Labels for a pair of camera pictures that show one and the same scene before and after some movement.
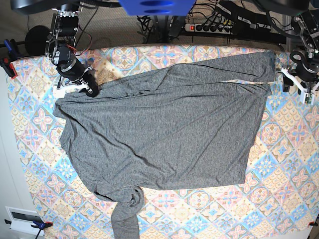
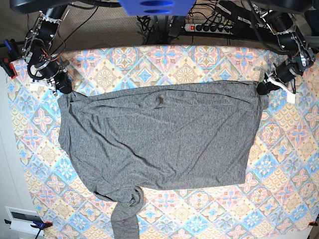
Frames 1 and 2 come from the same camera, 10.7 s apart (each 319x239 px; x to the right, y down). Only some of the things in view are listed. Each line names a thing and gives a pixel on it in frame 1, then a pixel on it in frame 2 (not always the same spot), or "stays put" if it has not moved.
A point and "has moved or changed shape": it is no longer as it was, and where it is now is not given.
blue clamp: [14, 53] stays put
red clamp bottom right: [312, 223] stays put
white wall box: [22, 219] stays put
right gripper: [306, 69] -> [284, 72]
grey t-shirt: [189, 125] has moved or changed shape
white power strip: [210, 28] stays put
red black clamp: [8, 67] stays put
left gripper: [75, 71] -> [47, 68]
